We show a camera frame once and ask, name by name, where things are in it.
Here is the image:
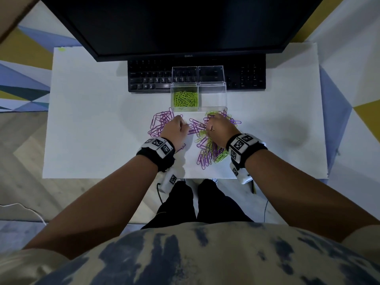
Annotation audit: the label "person's right hand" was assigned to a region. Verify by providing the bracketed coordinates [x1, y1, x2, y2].
[205, 113, 241, 149]

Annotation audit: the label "person's left hand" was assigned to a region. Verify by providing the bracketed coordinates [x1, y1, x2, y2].
[160, 115, 190, 152]

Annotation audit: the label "heap of purple paper clips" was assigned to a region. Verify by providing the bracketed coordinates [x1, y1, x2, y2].
[148, 107, 176, 137]

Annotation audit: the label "pile of mixed paper clips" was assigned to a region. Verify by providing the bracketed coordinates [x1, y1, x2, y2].
[187, 108, 241, 171]

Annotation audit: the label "heap of green paper clips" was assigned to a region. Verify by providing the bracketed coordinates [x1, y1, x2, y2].
[173, 91, 199, 108]

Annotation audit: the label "person's left forearm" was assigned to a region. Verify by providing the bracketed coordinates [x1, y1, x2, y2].
[23, 156, 158, 260]

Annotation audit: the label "person's right forearm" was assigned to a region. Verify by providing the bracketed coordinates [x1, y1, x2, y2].
[245, 150, 380, 242]

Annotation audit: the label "person's black trousers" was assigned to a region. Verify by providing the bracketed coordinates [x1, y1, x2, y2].
[142, 179, 253, 230]

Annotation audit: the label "person's tie-dye shirt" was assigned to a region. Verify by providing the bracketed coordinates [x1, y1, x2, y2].
[0, 221, 380, 285]

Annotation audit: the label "black left wristband with markers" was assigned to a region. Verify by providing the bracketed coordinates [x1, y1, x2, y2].
[136, 137, 176, 173]

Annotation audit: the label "black wristband with markers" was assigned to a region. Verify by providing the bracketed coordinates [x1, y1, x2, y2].
[136, 137, 176, 173]
[226, 133, 268, 169]

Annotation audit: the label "black right wristband with markers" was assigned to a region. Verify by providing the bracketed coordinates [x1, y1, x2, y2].
[226, 133, 268, 169]

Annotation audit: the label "black keyboard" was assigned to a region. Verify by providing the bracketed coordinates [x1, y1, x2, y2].
[127, 55, 266, 93]

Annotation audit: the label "black computer monitor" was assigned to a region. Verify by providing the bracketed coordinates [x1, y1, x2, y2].
[38, 0, 326, 63]

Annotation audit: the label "brown wooden board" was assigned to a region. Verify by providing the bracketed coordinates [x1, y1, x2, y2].
[0, 0, 39, 44]

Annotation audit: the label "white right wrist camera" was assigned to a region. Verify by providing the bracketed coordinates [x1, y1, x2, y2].
[229, 161, 253, 185]

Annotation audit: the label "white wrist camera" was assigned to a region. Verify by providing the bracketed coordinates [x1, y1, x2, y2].
[229, 161, 253, 185]
[160, 172, 179, 193]

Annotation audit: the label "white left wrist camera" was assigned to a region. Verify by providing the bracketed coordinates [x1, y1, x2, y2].
[160, 172, 179, 193]

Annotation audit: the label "white cable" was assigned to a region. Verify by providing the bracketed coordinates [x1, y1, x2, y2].
[0, 202, 48, 226]

